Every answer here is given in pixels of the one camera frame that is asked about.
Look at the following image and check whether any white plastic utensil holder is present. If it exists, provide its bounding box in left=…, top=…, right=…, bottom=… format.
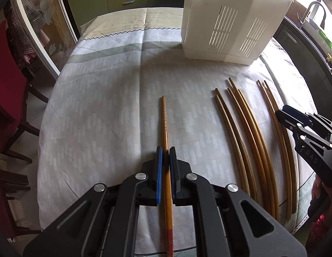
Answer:
left=180, top=0, right=294, bottom=66

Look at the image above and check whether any grey white patterned tablecloth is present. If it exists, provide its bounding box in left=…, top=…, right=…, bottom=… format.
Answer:
left=37, top=7, right=315, bottom=257

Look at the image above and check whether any steel sink faucet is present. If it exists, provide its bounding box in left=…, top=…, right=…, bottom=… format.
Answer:
left=300, top=1, right=327, bottom=30

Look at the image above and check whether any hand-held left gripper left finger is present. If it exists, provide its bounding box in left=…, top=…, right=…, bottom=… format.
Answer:
left=23, top=147, right=163, bottom=257

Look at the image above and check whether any tan wooden chopstick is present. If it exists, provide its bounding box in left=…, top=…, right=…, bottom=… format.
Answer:
left=227, top=87, right=274, bottom=218
left=236, top=89, right=277, bottom=218
left=257, top=79, right=292, bottom=222
left=264, top=80, right=298, bottom=215
left=228, top=77, right=280, bottom=220

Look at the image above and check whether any dark brown wooden chopstick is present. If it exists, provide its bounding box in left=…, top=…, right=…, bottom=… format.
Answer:
left=214, top=95, right=249, bottom=193
left=215, top=88, right=259, bottom=202

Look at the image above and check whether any green kitchen cabinet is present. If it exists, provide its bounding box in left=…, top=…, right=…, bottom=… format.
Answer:
left=65, top=0, right=188, bottom=33

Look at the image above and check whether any green cabinet drawer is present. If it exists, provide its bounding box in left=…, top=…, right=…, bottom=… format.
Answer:
left=106, top=0, right=149, bottom=13

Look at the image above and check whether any glass sliding door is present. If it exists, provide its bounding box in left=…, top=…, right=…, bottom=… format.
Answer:
left=5, top=0, right=81, bottom=79

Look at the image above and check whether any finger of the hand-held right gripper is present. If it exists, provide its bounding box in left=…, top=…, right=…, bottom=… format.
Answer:
left=275, top=109, right=310, bottom=140
left=282, top=105, right=332, bottom=136

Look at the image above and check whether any red wooden chair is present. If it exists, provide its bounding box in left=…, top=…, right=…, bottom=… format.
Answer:
left=0, top=21, right=48, bottom=164
left=0, top=163, right=42, bottom=244

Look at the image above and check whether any orange chopstick red patterned end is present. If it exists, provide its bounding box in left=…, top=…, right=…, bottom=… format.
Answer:
left=161, top=96, right=174, bottom=257

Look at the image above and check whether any person's right hand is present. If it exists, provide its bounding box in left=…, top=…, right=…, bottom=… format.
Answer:
left=311, top=178, right=329, bottom=204

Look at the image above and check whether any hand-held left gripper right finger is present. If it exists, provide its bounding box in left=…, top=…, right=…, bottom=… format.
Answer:
left=169, top=147, right=308, bottom=257

